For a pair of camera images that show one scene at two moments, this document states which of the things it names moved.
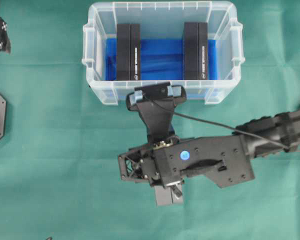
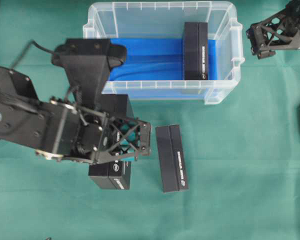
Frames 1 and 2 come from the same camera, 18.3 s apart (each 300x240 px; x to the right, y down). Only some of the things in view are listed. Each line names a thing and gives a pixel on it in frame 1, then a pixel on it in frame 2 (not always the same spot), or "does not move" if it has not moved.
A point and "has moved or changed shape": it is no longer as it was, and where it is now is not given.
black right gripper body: x=159 y=164 -> x=289 y=29
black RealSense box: x=195 y=47 does not move
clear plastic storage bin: x=197 y=45 does not move
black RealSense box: x=163 y=196 has moved or changed shape
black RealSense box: x=128 y=52 -> x=117 y=174
